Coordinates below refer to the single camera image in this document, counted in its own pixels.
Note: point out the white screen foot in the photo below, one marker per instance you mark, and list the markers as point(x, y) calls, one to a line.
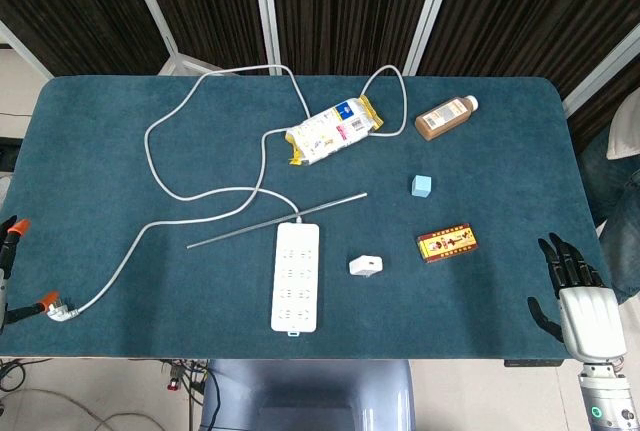
point(187, 65)

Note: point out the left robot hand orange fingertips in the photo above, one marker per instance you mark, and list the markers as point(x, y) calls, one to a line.
point(10, 246)

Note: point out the white plug adapter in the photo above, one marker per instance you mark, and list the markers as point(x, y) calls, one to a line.
point(365, 265)

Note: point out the red emergency stop button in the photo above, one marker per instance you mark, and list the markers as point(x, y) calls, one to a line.
point(173, 385)

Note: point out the brown bottle white cap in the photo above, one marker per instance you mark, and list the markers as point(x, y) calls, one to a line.
point(442, 118)

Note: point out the white yellow snack package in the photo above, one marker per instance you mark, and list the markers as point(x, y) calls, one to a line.
point(330, 131)

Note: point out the dark slatted screen panel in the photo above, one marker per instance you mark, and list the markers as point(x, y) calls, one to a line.
point(75, 1)
point(590, 116)
point(525, 1)
point(210, 1)
point(350, 1)

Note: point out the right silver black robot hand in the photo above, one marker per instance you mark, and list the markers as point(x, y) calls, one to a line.
point(592, 316)

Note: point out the teal table cloth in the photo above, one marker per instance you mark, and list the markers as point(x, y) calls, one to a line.
point(200, 291)

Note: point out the black box on floor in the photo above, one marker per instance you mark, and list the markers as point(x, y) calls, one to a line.
point(7, 156)

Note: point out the black table control panel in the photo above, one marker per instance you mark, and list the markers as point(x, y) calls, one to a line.
point(532, 363)

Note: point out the white screen frame post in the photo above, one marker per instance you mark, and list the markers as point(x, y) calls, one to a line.
point(264, 1)
point(434, 1)
point(600, 70)
point(150, 1)
point(25, 48)

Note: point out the white power strip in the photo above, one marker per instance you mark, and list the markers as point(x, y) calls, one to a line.
point(295, 276)

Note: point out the red yellow small box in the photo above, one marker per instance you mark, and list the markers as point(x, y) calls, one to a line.
point(447, 243)

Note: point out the thin metal rod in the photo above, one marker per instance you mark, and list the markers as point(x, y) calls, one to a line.
point(240, 231)

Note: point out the blue-grey robot torso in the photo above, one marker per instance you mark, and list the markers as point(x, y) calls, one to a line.
point(310, 391)

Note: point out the light blue cube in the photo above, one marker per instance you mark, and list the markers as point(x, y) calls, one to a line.
point(421, 186)

